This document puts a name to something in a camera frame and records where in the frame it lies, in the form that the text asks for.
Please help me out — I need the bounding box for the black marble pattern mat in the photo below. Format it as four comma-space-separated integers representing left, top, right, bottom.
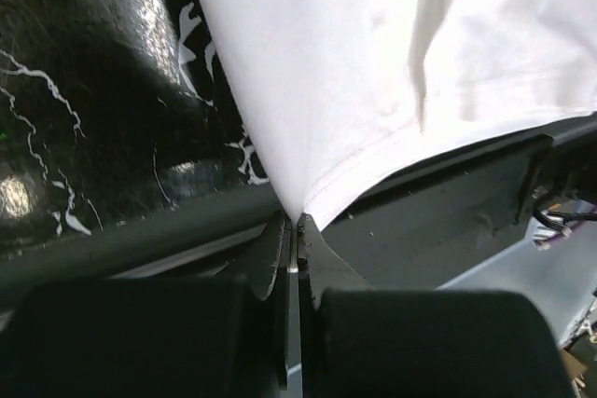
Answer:
1, 0, 268, 259

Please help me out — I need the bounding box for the white t-shirt robot print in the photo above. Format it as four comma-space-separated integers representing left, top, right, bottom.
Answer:
200, 0, 596, 227

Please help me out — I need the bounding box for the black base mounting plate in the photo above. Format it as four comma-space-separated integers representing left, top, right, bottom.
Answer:
1, 117, 596, 308

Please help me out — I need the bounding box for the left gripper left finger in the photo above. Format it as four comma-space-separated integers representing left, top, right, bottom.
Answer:
235, 212, 292, 390

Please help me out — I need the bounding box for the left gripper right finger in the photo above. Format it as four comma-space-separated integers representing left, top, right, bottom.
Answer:
296, 213, 369, 397

